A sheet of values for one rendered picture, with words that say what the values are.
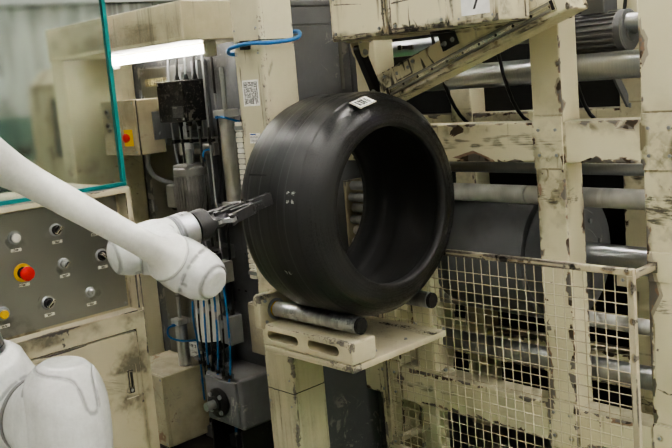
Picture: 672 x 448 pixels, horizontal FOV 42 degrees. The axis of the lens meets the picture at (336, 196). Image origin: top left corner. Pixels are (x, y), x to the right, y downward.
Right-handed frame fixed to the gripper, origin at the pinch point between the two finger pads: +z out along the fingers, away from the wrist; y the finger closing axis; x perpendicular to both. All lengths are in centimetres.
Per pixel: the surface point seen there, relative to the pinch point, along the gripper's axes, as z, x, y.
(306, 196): 6.8, 0.1, -9.8
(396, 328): 40, 50, 2
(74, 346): -29, 37, 61
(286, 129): 15.8, -14.5, 3.6
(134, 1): 495, -81, 838
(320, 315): 13.3, 35.5, 2.0
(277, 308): 12.9, 35.9, 19.6
